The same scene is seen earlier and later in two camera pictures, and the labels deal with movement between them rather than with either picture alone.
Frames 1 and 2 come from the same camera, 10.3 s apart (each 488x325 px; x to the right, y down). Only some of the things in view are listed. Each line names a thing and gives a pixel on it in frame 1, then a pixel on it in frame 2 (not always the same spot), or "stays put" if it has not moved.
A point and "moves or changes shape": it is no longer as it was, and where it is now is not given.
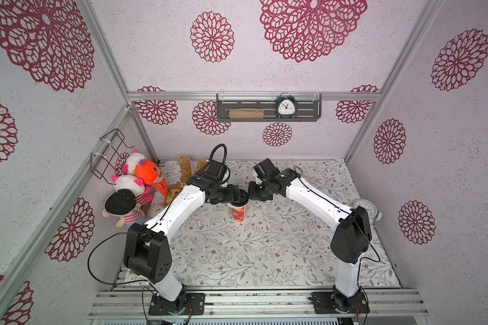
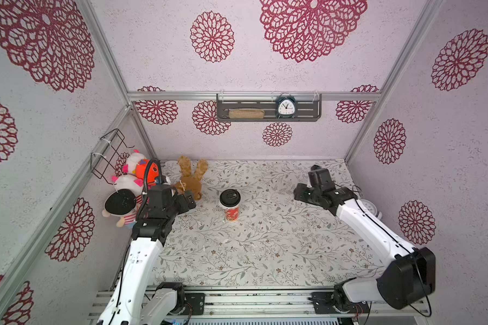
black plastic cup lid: x=243 y=198 moves or changes shape
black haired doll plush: x=123 y=203 stays put
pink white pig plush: x=126 y=181 stays put
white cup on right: x=371 y=210 stays put
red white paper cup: x=238 y=212 moves or changes shape
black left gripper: x=233 y=195 to x=186 y=206
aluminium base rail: x=257 y=303 stays put
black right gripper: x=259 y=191 to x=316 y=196
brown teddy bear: x=185 y=166 stays put
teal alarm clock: x=285 y=107 stays put
